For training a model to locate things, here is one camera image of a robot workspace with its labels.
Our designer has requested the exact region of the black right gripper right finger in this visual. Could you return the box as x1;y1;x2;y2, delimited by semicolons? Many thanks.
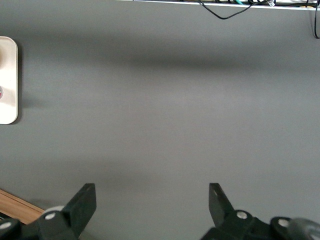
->
199;182;292;240

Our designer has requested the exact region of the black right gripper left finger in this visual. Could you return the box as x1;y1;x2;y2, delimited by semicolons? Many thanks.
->
0;183;98;240

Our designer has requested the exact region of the cream rectangular tray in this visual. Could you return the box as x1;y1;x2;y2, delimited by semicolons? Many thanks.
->
0;36;19;125

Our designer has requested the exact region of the wooden two-drawer cabinet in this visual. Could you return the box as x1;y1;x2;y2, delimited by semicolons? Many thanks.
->
0;189;45;225

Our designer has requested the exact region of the black looped cable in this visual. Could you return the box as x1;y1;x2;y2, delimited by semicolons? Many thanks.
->
198;0;262;20

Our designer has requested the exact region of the black hanging cable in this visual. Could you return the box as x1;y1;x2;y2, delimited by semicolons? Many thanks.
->
312;3;320;40

